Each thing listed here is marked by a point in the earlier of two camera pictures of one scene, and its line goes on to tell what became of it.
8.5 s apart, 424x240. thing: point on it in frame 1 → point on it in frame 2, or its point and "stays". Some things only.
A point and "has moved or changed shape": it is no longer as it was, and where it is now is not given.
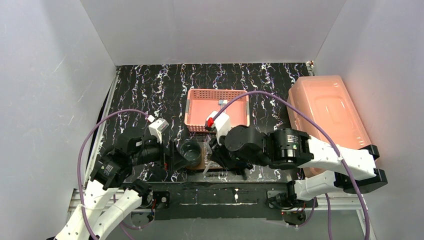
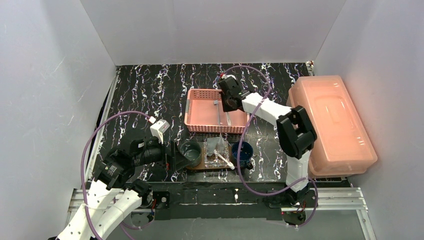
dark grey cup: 191,151 stays
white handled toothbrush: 207,167 has moved or changed shape
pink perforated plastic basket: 202,104 stays
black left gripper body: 170,156 stays
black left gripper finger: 177,162 stays
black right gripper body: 216,153 → 227,100
